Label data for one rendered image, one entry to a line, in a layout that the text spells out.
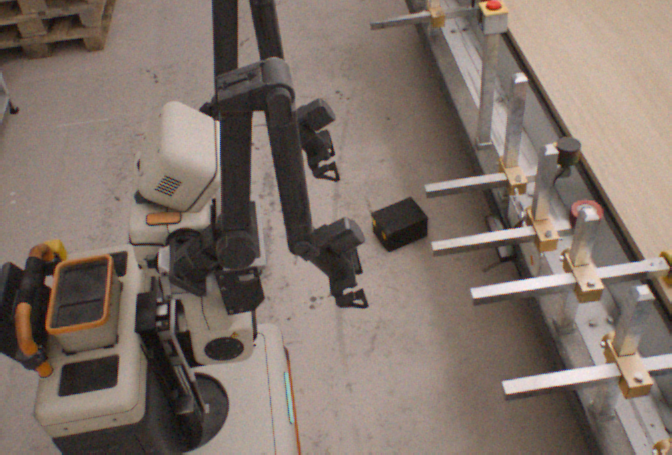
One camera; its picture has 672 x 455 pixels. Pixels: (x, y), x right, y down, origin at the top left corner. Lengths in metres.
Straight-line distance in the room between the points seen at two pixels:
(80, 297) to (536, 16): 1.83
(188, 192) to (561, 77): 1.38
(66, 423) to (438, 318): 1.49
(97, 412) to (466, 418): 1.29
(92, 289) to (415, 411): 1.23
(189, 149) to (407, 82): 2.59
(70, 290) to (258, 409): 0.74
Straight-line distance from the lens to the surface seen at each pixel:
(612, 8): 2.85
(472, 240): 1.93
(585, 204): 2.00
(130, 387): 1.85
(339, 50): 4.28
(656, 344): 1.99
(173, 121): 1.55
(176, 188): 1.52
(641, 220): 2.00
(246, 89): 1.19
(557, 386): 1.57
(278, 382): 2.39
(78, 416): 1.89
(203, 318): 1.83
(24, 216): 3.71
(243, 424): 2.33
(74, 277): 1.99
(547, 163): 1.84
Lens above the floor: 2.28
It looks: 44 degrees down
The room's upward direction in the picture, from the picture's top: 7 degrees counter-clockwise
